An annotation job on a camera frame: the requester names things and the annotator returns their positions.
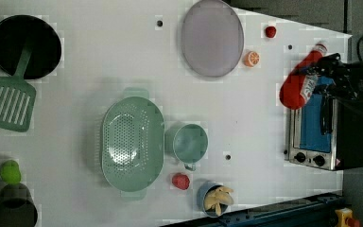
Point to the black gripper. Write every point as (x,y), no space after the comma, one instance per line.
(349,82)

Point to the red plush ketchup bottle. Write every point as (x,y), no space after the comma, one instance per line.
(302,80)

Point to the green oval strainer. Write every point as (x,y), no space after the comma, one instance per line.
(132,152)

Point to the silver toaster oven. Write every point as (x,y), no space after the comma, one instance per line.
(327,134)

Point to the small red strawberry toy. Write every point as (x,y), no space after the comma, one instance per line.
(270,31)

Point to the orange slice toy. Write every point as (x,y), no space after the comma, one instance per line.
(251,59)

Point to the grey round plate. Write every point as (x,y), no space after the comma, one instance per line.
(212,38)

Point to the yellow red emergency button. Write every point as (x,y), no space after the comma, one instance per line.
(345,218)

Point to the teal measuring cup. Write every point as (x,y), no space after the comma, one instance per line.
(187,143)

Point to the blue cup with fries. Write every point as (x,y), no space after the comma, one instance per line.
(213,199)

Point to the red toy fruit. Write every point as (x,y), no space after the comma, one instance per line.
(181,181)

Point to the green slotted spatula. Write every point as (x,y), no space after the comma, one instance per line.
(17,97)

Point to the black round pan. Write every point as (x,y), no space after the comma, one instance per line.
(19,31)

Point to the green toy pepper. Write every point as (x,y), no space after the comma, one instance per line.
(10,172)

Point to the dark grey cup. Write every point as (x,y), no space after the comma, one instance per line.
(17,208)

